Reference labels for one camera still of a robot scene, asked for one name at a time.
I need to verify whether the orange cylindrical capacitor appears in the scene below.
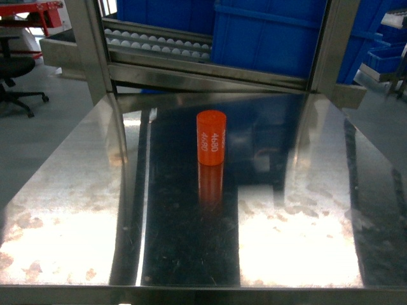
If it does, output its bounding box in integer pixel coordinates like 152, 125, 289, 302
197, 110, 226, 166

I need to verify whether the white roller conveyor track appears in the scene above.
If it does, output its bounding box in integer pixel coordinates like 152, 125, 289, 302
104, 28, 212, 60

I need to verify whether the large blue plastic bin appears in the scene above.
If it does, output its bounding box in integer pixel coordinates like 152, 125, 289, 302
211, 1, 327, 79

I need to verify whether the small blue bin right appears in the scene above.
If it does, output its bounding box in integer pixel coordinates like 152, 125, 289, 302
366, 45, 404, 74

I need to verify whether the black office chair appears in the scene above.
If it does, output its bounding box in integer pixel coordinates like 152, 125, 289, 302
1, 35, 49, 118

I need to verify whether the steel flow rack frame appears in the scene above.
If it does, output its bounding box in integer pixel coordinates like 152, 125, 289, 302
40, 1, 366, 108

